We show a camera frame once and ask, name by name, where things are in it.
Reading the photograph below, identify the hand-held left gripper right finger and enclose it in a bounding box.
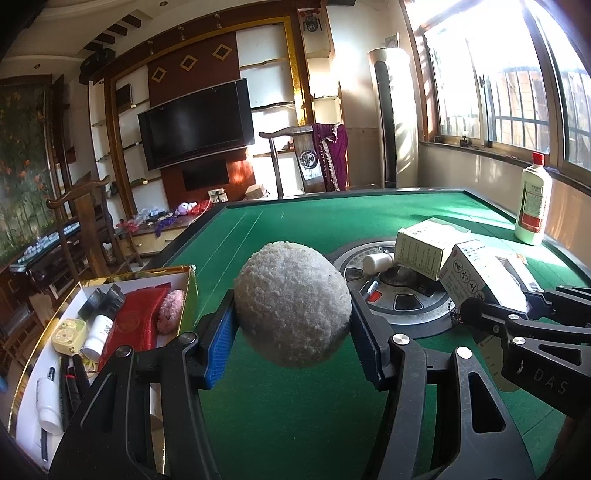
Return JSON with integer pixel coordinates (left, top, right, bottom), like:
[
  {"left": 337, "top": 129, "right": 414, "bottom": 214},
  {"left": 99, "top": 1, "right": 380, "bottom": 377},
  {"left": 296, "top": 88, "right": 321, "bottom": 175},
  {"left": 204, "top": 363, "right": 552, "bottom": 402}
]
[{"left": 348, "top": 293, "right": 536, "bottom": 480}]

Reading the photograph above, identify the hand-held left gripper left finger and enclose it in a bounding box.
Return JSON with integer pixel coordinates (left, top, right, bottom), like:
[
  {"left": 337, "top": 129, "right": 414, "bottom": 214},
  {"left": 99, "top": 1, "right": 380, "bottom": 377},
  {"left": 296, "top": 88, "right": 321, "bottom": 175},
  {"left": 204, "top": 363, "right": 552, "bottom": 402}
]
[{"left": 48, "top": 290, "right": 238, "bottom": 480}]

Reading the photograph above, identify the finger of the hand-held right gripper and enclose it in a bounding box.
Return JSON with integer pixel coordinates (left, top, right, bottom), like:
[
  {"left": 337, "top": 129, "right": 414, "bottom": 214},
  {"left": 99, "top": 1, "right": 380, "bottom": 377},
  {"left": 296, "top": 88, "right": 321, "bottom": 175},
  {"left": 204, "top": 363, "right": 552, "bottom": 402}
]
[
  {"left": 464, "top": 299, "right": 591, "bottom": 352},
  {"left": 529, "top": 285, "right": 591, "bottom": 324}
]

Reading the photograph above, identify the gold-edged white box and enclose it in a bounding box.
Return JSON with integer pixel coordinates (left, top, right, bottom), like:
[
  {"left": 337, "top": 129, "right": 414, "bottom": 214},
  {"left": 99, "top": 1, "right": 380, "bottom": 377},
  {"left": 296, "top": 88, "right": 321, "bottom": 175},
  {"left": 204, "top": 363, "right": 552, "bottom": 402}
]
[{"left": 7, "top": 264, "right": 200, "bottom": 476}]

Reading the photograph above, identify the small white printed box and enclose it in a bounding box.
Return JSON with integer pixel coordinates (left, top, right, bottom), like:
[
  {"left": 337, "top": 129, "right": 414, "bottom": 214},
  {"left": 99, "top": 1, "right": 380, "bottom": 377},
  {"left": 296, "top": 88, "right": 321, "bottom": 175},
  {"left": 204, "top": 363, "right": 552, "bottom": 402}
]
[{"left": 438, "top": 239, "right": 529, "bottom": 317}]

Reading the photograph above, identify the beige fuzzy ball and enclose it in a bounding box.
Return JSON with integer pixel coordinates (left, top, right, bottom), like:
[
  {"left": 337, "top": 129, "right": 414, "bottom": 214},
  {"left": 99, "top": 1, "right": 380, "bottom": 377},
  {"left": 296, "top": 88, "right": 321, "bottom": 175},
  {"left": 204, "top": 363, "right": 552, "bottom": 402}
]
[{"left": 232, "top": 241, "right": 354, "bottom": 370}]

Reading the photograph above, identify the white cardboard box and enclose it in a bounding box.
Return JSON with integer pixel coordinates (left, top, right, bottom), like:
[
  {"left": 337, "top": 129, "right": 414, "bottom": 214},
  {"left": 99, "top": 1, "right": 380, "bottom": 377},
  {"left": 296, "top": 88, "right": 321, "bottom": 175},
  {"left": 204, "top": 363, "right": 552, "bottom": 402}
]
[{"left": 394, "top": 218, "right": 472, "bottom": 282}]

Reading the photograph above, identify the yellow plastic case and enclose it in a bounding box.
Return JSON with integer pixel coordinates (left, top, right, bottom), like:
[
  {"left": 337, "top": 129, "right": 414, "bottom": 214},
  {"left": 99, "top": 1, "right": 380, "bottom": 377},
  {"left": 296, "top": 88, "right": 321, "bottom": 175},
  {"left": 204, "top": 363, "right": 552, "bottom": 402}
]
[{"left": 50, "top": 318, "right": 88, "bottom": 356}]

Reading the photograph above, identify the large white labelled bottle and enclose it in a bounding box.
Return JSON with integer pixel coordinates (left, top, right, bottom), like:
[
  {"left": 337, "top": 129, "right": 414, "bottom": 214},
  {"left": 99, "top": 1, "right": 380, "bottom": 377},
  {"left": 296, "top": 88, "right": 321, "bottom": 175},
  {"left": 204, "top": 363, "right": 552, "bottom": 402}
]
[{"left": 36, "top": 376, "right": 64, "bottom": 435}]

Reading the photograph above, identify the pale green paper leaflet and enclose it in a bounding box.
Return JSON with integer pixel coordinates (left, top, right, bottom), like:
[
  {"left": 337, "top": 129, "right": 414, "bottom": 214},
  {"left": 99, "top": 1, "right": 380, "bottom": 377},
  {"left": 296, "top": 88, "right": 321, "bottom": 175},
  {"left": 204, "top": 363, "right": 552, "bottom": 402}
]
[{"left": 478, "top": 335, "right": 511, "bottom": 394}]

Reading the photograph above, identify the pink fuzzy pompom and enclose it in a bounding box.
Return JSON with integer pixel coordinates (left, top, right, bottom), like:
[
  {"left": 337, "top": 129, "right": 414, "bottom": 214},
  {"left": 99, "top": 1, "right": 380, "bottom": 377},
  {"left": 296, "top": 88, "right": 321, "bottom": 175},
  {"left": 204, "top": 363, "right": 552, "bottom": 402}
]
[{"left": 156, "top": 290, "right": 186, "bottom": 335}]

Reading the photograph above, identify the tiny white bottle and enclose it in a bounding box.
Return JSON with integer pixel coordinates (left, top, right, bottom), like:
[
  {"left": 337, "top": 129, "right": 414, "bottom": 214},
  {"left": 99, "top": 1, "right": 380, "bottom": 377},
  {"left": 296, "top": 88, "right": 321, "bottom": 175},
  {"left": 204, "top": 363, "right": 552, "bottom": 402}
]
[{"left": 361, "top": 253, "right": 395, "bottom": 275}]

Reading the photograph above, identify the red foil packet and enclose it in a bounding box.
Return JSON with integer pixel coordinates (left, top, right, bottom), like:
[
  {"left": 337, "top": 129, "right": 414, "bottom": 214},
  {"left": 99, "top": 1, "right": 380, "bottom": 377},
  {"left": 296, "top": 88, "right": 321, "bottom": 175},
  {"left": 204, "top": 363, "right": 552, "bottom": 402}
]
[{"left": 98, "top": 285, "right": 171, "bottom": 370}]

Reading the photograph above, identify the white bottle with red cap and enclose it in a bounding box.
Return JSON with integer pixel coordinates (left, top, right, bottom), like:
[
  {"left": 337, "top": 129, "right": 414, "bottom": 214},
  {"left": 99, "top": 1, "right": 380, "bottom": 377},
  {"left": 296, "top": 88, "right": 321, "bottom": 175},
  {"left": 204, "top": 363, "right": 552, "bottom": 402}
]
[{"left": 513, "top": 151, "right": 554, "bottom": 246}]

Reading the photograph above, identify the black ribbed round object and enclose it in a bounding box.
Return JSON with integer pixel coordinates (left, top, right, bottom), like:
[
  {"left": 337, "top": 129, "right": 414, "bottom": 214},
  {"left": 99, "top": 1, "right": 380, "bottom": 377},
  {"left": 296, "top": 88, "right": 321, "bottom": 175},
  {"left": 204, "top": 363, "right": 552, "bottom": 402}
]
[{"left": 102, "top": 284, "right": 127, "bottom": 319}]

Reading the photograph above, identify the low wooden cabinet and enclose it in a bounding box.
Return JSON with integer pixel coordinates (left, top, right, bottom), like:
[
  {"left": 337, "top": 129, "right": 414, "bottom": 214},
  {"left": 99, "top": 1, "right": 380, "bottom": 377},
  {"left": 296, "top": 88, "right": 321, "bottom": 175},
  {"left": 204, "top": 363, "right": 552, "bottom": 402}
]
[{"left": 115, "top": 210, "right": 218, "bottom": 259}]

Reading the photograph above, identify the colourful clutter pile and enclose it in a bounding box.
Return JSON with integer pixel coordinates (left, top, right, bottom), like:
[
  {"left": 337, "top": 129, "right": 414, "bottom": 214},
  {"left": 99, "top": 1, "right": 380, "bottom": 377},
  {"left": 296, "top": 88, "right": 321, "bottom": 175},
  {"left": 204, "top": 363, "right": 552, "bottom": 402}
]
[{"left": 117, "top": 203, "right": 213, "bottom": 232}]

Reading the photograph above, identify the brown wooden chair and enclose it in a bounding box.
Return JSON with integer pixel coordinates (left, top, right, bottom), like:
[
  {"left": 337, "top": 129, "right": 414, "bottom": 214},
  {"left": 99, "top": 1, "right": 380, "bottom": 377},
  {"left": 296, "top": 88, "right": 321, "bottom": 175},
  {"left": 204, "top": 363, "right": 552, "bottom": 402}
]
[{"left": 46, "top": 174, "right": 134, "bottom": 282}]

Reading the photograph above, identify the purple fringed cloth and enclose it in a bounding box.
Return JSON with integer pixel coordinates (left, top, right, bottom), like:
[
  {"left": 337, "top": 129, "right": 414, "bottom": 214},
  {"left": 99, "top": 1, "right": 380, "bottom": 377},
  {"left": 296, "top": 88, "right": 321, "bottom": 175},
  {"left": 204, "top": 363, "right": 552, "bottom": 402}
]
[{"left": 313, "top": 122, "right": 349, "bottom": 192}]

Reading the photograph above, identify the carved wooden chair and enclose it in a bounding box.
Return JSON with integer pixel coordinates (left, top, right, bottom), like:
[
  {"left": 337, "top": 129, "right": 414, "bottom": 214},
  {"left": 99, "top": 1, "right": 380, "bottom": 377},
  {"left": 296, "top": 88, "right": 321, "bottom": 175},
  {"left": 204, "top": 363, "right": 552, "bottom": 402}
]
[{"left": 259, "top": 124, "right": 347, "bottom": 199}]

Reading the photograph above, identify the dark table with tiles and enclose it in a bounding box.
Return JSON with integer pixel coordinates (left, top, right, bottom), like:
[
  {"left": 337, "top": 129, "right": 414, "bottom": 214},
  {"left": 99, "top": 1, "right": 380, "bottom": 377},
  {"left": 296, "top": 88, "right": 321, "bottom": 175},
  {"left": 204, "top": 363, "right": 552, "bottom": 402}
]
[{"left": 9, "top": 219, "right": 84, "bottom": 296}]

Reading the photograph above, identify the black flat television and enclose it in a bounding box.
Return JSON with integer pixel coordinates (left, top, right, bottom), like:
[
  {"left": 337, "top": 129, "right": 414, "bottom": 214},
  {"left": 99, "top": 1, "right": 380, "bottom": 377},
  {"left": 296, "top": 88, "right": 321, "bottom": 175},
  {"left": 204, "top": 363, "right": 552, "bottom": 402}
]
[{"left": 137, "top": 78, "right": 256, "bottom": 171}]

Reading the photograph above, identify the floor-standing air conditioner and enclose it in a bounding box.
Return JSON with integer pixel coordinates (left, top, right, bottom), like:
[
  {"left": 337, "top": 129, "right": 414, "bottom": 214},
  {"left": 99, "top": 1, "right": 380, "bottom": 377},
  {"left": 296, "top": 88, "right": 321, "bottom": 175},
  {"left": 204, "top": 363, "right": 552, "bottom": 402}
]
[{"left": 367, "top": 46, "right": 423, "bottom": 190}]

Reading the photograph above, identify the wood-framed barred window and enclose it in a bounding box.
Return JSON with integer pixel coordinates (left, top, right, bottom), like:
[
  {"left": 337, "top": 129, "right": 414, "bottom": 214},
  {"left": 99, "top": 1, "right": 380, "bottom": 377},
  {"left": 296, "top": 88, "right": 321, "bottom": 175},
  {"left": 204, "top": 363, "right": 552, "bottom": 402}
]
[{"left": 402, "top": 0, "right": 591, "bottom": 171}]

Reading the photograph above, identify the flower mural painting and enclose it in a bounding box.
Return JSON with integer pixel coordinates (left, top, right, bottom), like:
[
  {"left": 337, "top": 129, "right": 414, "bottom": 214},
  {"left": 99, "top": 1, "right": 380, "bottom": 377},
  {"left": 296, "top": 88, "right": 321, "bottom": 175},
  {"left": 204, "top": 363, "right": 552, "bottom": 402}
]
[{"left": 0, "top": 76, "right": 58, "bottom": 264}]

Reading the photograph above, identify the black speaker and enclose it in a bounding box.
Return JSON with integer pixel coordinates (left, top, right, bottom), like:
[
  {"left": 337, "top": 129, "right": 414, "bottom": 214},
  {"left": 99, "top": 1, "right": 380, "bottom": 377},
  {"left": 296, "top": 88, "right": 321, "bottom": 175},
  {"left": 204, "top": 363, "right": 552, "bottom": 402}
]
[{"left": 78, "top": 46, "right": 116, "bottom": 79}]

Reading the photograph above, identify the black rectangular wall panel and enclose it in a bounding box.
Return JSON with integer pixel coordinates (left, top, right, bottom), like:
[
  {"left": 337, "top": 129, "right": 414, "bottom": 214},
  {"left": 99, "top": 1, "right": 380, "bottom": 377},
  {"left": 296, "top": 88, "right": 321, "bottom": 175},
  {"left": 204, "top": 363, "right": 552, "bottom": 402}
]
[{"left": 181, "top": 159, "right": 232, "bottom": 192}]

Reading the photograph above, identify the wooden wall unit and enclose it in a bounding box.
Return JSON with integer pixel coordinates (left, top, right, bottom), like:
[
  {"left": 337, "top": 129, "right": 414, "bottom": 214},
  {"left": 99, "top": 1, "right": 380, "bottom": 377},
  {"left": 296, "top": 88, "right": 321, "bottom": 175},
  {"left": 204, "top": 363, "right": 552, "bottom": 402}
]
[{"left": 81, "top": 14, "right": 345, "bottom": 217}]

